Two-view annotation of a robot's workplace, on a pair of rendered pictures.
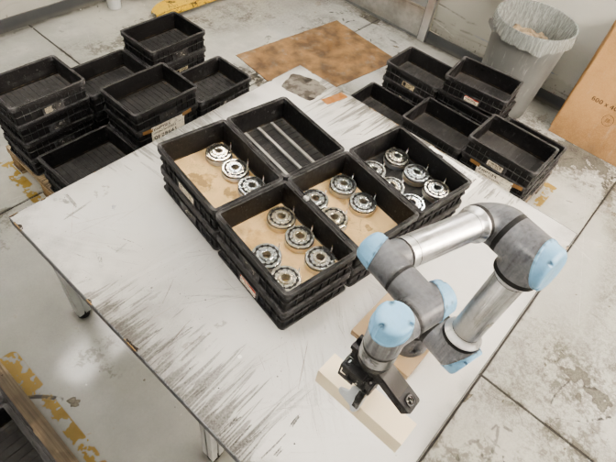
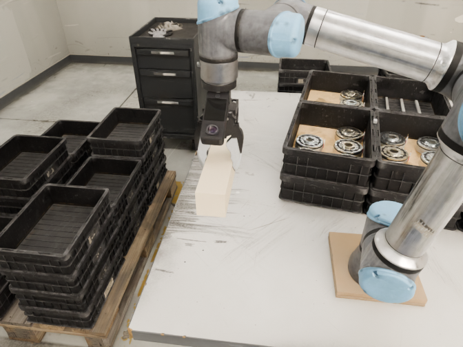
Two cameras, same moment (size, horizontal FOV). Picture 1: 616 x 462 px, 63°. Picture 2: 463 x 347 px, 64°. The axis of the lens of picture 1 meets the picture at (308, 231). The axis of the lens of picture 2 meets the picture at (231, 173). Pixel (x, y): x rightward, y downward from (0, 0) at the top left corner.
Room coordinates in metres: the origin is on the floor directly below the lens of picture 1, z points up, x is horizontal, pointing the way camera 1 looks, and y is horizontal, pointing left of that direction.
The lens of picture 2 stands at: (0.18, -0.83, 1.56)
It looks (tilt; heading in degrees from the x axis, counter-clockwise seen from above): 35 degrees down; 63
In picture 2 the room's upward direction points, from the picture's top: straight up
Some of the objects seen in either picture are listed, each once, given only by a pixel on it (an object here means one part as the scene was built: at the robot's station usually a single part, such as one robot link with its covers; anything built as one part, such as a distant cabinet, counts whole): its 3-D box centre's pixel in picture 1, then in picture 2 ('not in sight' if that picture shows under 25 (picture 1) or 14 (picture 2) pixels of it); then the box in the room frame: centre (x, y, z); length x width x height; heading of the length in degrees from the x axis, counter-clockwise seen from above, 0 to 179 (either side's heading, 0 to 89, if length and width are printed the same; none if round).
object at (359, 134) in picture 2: (281, 216); (349, 133); (1.17, 0.10, 0.86); 0.10 x 0.10 x 0.01
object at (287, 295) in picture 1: (285, 235); (331, 129); (1.04, 0.07, 0.92); 0.40 x 0.30 x 0.02; 47
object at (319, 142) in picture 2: (266, 255); (309, 140); (0.99, 0.12, 0.86); 0.10 x 0.10 x 0.01
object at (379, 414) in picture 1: (363, 401); (219, 171); (0.47, -0.20, 1.08); 0.24 x 0.06 x 0.06; 56
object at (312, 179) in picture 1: (349, 208); (415, 153); (1.26, -0.14, 0.87); 0.40 x 0.30 x 0.11; 47
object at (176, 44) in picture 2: not in sight; (177, 85); (1.06, 1.88, 0.45); 0.60 x 0.45 x 0.90; 56
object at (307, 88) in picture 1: (302, 85); not in sight; (2.21, 0.16, 0.71); 0.22 x 0.19 x 0.01; 56
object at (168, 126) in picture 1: (169, 131); not in sight; (2.02, 0.82, 0.41); 0.31 x 0.02 x 0.16; 146
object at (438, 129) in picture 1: (434, 145); not in sight; (2.43, -0.66, 0.31); 0.40 x 0.30 x 0.34; 56
